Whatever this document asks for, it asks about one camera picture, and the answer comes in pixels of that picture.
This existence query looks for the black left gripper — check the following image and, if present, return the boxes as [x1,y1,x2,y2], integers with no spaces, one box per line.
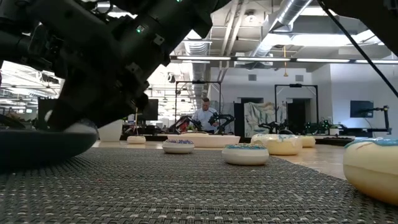
[46,21,169,131]

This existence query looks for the small white frosted donut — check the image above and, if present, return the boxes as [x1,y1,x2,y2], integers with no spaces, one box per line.
[126,136,147,145]

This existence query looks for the navy donut multicolour sprinkles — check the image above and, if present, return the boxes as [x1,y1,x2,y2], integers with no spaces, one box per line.
[162,139,195,155]

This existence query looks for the small blue white-drizzle donut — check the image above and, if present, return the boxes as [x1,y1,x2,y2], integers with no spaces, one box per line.
[221,143,271,166]

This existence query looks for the large white teal-drizzle donut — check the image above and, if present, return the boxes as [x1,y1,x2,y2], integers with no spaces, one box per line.
[250,133,303,156]

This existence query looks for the large blue frosted donut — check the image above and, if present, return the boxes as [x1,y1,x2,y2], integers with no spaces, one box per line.
[343,138,398,207]

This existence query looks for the green plant in white pot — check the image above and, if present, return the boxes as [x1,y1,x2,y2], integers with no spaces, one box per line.
[98,115,129,143]

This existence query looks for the dark grey round plate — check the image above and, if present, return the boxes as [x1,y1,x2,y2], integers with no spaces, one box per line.
[0,129,99,170]

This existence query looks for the person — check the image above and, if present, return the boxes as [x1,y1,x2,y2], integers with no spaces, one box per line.
[191,97,220,134]

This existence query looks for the white round plate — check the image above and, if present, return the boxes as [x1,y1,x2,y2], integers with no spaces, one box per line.
[167,133,241,148]

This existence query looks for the grey woven placemat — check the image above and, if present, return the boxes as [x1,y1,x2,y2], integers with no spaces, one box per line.
[0,146,398,224]

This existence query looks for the linear ceiling light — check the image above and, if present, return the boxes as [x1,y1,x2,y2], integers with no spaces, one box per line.
[295,58,351,63]
[355,59,398,65]
[176,56,231,61]
[236,57,292,62]

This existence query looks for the black partition panel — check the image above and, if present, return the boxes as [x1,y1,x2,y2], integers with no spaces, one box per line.
[233,102,246,138]

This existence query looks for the pale draped cloth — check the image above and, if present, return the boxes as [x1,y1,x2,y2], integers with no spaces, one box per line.
[244,101,287,138]

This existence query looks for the yellow hanging pendant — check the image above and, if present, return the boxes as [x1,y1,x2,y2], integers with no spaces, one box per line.
[282,45,289,78]

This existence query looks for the dark background table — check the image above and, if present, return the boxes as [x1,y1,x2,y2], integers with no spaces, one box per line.
[338,123,393,138]

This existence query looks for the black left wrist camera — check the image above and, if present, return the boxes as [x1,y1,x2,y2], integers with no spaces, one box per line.
[0,18,60,75]

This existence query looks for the grey ceiling duct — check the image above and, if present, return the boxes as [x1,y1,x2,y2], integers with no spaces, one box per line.
[183,40,213,103]

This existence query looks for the silver spiral ceiling duct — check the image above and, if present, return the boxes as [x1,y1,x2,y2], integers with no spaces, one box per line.
[250,0,313,58]

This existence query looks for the black aluminium table frame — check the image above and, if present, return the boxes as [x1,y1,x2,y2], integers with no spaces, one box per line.
[121,133,357,147]

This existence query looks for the wall mounted screen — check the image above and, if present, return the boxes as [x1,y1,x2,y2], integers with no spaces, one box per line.
[350,100,375,119]

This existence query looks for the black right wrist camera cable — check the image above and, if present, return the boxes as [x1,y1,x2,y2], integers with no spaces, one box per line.
[316,0,398,98]

